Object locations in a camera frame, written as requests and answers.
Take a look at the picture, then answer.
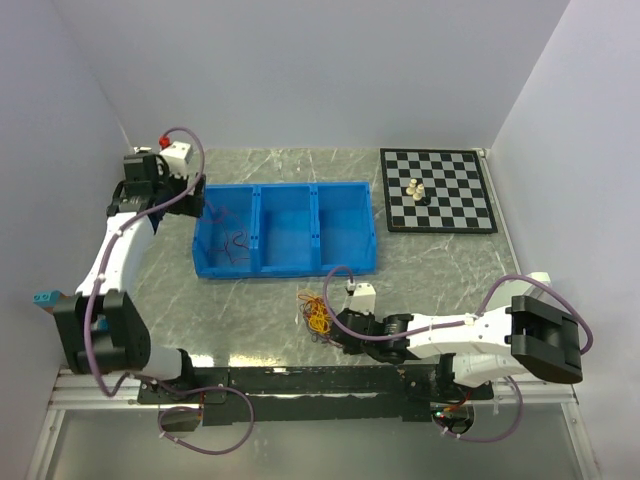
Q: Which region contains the coloured wire bundle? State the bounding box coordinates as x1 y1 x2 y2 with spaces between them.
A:
296 290 343 346

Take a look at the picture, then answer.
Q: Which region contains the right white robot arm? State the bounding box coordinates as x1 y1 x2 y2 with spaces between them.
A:
330 296 583 399

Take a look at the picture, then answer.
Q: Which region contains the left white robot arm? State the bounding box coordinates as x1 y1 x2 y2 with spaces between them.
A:
52 142 205 402

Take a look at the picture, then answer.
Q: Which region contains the blue three-compartment bin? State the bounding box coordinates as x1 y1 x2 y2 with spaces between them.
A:
192 182 377 279

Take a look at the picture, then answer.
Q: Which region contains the cream chess piece right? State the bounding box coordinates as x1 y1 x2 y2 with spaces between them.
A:
412 184 425 202

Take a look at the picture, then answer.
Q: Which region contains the cream chess piece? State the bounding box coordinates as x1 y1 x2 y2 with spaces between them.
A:
412 184 425 202
406 178 417 196

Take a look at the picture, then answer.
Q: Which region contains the blue and brown toy block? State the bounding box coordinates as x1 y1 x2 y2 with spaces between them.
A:
33 290 65 314

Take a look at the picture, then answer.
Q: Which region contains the cream chess piece left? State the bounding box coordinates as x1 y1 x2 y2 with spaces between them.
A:
406 178 417 196

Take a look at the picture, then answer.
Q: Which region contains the black and white chessboard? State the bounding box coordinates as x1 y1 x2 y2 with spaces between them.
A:
380 148 498 234

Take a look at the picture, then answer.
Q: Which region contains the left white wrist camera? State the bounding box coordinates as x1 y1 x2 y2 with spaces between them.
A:
159 135 193 178

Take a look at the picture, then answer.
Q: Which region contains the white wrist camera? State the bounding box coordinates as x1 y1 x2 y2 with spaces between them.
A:
343 281 376 315
159 135 193 178

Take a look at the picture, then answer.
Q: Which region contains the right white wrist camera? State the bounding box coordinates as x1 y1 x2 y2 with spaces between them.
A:
343 281 376 315

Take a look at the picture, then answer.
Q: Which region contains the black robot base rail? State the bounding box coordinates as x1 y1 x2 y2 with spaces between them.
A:
137 364 496 427

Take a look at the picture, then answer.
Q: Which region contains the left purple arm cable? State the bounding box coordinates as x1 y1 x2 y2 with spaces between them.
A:
83 125 256 455

